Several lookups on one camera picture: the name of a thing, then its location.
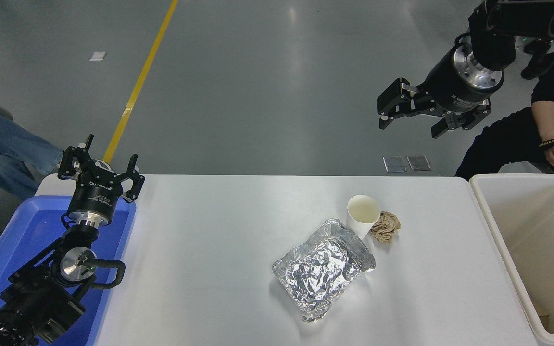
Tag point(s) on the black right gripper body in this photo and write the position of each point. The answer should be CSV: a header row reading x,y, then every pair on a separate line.
x,y
447,89

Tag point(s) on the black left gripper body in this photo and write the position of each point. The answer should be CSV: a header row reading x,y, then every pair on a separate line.
x,y
95,199

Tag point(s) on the white paper cup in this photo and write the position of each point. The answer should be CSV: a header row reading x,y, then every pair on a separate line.
x,y
362,211

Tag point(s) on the person's right forearm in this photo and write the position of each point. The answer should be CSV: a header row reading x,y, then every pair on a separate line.
x,y
548,120

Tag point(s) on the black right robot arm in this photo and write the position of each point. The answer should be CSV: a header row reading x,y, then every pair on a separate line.
x,y
522,19

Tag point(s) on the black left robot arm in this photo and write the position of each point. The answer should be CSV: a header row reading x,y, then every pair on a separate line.
x,y
41,298

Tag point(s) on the person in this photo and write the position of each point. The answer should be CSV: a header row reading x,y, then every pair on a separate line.
x,y
3,144
503,144

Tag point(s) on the metal floor plate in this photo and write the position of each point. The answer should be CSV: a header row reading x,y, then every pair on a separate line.
x,y
419,163
395,164

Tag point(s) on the blue plastic tray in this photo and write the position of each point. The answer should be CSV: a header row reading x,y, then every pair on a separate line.
x,y
22,230

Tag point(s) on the large pale bin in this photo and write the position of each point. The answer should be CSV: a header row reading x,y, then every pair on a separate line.
x,y
517,230

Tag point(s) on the crumpled tan paper ball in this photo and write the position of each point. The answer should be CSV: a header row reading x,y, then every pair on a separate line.
x,y
385,227

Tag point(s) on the crumpled foil tray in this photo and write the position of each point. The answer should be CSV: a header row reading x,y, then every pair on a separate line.
x,y
322,269

